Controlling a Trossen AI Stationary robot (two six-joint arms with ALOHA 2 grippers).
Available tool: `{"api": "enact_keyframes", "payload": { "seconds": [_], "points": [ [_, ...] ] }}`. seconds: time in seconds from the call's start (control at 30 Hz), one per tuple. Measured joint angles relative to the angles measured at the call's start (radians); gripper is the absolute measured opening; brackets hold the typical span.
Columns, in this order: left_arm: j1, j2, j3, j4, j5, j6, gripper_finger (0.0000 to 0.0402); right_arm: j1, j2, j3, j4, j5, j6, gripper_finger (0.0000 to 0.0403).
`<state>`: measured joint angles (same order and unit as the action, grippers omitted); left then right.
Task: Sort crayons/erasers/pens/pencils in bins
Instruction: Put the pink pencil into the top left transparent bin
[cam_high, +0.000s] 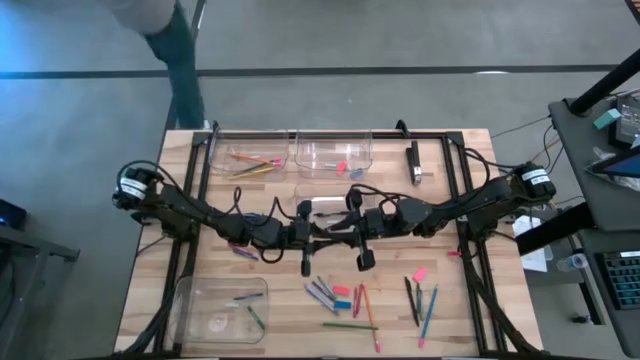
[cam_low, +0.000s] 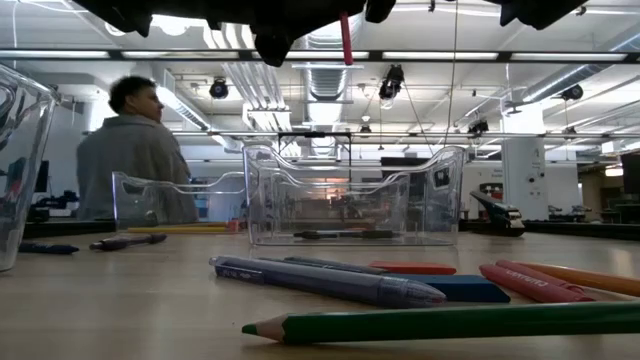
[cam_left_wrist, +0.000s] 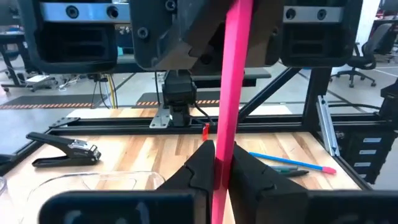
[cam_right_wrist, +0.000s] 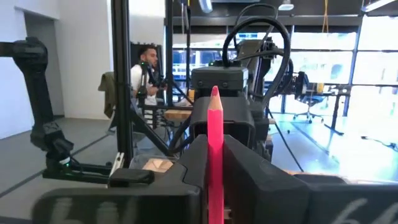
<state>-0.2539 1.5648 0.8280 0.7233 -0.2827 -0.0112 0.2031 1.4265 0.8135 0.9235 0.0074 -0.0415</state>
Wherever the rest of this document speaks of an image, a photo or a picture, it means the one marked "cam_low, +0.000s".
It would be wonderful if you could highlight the distant black rig frame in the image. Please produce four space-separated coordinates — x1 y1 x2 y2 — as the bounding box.
277 130 354 169

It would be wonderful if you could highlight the black pen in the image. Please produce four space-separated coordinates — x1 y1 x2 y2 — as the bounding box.
292 228 399 241

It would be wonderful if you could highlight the dark grey pen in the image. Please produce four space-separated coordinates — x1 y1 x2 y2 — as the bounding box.
257 255 390 276

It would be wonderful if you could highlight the green pencil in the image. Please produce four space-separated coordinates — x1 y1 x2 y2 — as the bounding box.
241 300 640 346

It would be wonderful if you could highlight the red eraser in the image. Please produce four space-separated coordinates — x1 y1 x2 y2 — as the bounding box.
368 260 458 276

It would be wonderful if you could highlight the black stapler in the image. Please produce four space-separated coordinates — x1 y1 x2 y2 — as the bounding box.
468 189 527 238

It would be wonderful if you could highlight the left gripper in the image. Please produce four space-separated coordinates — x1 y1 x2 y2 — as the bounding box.
73 0 366 68

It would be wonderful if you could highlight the grey-blue pen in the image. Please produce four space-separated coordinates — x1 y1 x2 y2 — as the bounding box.
208 254 448 310

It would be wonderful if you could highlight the dark blue pen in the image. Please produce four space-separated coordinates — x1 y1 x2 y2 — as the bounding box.
17 241 81 256

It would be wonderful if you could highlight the clear plastic bin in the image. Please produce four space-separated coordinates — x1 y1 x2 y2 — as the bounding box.
0 63 62 274
111 170 250 234
257 172 412 236
242 143 467 248

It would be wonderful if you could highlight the blue eraser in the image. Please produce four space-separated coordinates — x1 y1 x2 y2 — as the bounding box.
384 273 512 304

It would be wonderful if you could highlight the person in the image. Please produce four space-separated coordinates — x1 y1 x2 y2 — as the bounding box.
75 74 200 224

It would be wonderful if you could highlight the dark pencil with red end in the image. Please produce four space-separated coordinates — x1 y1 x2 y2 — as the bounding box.
169 218 242 234

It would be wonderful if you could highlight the orange pencil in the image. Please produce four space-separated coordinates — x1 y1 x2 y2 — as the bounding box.
517 261 640 299

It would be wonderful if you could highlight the red crayon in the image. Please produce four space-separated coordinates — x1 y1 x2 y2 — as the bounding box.
478 263 597 304
339 10 355 67
494 258 584 294

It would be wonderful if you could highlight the hanging black cable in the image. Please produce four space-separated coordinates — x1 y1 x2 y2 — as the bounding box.
443 0 460 149

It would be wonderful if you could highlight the purple pen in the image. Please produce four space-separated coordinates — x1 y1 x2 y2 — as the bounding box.
88 232 169 252

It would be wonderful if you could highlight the silver ventilation duct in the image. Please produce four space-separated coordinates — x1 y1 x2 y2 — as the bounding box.
298 22 366 101

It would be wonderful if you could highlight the yellow pencil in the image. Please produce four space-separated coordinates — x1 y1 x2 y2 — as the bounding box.
125 226 232 235

